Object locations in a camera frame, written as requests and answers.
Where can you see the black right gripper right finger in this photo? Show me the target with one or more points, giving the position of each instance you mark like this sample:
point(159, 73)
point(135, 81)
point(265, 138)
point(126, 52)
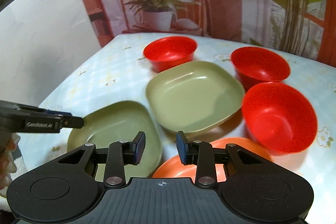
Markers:
point(232, 164)

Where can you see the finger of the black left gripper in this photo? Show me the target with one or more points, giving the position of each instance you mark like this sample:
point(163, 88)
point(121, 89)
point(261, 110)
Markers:
point(87, 157)

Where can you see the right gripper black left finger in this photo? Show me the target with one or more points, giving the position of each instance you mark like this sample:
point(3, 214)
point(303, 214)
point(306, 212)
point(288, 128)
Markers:
point(68, 120)

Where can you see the red bowl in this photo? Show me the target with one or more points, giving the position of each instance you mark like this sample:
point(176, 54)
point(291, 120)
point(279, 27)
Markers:
point(169, 52)
point(255, 65)
point(279, 118)

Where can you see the person's left hand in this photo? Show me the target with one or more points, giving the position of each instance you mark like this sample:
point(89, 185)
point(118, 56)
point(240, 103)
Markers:
point(7, 161)

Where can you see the green square plate near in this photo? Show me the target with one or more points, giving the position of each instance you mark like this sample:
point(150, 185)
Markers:
point(121, 121)

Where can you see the green square plate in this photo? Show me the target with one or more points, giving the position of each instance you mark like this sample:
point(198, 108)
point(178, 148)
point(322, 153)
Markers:
point(194, 97)
point(121, 121)

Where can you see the green square plate far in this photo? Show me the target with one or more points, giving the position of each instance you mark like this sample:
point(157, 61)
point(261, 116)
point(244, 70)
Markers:
point(194, 97)

